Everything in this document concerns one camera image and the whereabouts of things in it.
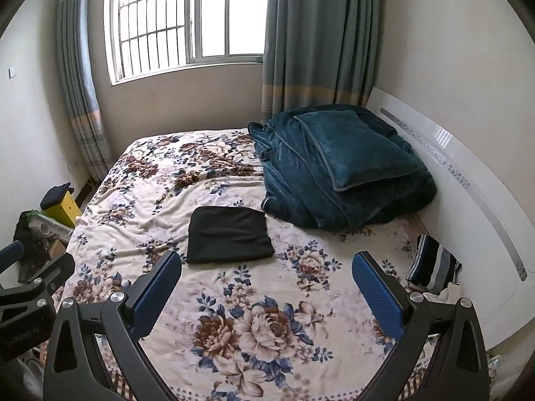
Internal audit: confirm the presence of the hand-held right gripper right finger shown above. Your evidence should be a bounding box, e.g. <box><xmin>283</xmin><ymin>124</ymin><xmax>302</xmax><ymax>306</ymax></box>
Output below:
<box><xmin>351</xmin><ymin>251</ymin><xmax>491</xmax><ymax>401</ymax></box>

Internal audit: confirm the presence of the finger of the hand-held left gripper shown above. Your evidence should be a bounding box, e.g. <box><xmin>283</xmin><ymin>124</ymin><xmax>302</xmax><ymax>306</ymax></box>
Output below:
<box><xmin>25</xmin><ymin>253</ymin><xmax>76</xmax><ymax>297</ymax></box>
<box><xmin>0</xmin><ymin>240</ymin><xmax>25</xmax><ymax>274</ymax></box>

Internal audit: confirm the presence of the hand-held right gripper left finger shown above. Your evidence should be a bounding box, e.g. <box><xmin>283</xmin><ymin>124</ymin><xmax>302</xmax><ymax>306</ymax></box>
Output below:
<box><xmin>43</xmin><ymin>251</ymin><xmax>183</xmax><ymax>401</ymax></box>

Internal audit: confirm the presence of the dark striped sweater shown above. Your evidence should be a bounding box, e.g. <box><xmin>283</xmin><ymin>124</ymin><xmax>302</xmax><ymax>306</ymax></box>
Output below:
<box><xmin>186</xmin><ymin>206</ymin><xmax>276</xmax><ymax>265</ymax></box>

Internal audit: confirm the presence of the dark clothes pile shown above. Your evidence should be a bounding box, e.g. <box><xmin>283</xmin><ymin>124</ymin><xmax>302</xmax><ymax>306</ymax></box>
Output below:
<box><xmin>14</xmin><ymin>211</ymin><xmax>55</xmax><ymax>285</ymax></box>

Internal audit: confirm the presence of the cardboard box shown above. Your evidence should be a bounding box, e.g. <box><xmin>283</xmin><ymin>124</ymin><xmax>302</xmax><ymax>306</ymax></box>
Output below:
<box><xmin>48</xmin><ymin>240</ymin><xmax>70</xmax><ymax>260</ymax></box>

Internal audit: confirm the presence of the white plastic device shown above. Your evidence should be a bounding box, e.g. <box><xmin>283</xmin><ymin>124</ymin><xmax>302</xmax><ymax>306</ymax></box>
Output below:
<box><xmin>27</xmin><ymin>211</ymin><xmax>76</xmax><ymax>243</ymax></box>

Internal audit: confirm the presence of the yellow box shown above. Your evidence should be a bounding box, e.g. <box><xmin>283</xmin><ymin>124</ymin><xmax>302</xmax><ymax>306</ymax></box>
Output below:
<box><xmin>42</xmin><ymin>194</ymin><xmax>83</xmax><ymax>230</ymax></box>

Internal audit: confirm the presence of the navy white striped cloth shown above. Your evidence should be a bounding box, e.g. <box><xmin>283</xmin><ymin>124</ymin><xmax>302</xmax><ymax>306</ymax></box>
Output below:
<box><xmin>406</xmin><ymin>234</ymin><xmax>462</xmax><ymax>295</ymax></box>

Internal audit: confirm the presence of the dark cap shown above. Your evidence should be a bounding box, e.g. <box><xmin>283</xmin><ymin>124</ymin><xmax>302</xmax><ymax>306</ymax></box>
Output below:
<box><xmin>40</xmin><ymin>182</ymin><xmax>75</xmax><ymax>210</ymax></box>

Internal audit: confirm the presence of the floral fleece blanket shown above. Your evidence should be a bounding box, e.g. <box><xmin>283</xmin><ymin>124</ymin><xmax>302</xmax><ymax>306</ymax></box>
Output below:
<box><xmin>54</xmin><ymin>127</ymin><xmax>444</xmax><ymax>401</ymax></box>

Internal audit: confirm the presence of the white headboard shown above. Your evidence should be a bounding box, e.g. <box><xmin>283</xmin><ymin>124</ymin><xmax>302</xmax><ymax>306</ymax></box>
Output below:
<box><xmin>368</xmin><ymin>87</ymin><xmax>529</xmax><ymax>352</ymax></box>

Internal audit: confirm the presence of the teal plush blanket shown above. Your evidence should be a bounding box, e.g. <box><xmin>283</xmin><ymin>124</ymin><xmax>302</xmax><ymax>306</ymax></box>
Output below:
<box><xmin>247</xmin><ymin>104</ymin><xmax>438</xmax><ymax>230</ymax></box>

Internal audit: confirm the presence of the teal plush pillow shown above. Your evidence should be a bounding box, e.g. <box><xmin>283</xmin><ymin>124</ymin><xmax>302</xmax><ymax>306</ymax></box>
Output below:
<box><xmin>294</xmin><ymin>110</ymin><xmax>420</xmax><ymax>193</ymax></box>

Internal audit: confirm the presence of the narrow grey-blue curtain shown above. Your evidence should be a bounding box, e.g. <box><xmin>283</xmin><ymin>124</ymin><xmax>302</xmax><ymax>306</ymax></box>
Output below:
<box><xmin>56</xmin><ymin>0</ymin><xmax>113</xmax><ymax>182</ymax></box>

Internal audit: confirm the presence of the wide grey-blue curtain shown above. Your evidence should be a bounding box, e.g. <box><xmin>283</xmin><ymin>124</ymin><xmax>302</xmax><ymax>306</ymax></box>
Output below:
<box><xmin>261</xmin><ymin>0</ymin><xmax>381</xmax><ymax>124</ymax></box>

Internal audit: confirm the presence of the barred window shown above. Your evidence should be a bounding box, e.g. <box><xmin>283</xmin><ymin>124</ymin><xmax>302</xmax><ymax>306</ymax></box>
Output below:
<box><xmin>104</xmin><ymin>0</ymin><xmax>272</xmax><ymax>86</ymax></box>

